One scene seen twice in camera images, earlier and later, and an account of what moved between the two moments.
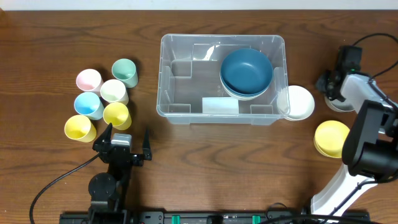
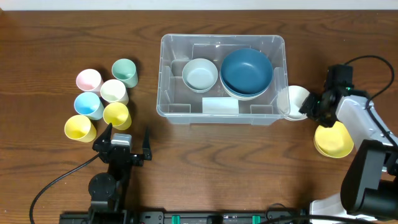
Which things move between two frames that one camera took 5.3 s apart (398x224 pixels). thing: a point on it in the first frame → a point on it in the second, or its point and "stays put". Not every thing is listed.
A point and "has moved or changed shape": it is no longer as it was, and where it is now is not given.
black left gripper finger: x=103 y=140 stays put
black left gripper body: x=123 y=156 stays put
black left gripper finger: x=147 y=154 stays put
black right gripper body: x=328 y=82 → x=311 y=106
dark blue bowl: x=246 y=83 stays put
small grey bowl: x=339 y=106 has moved or changed shape
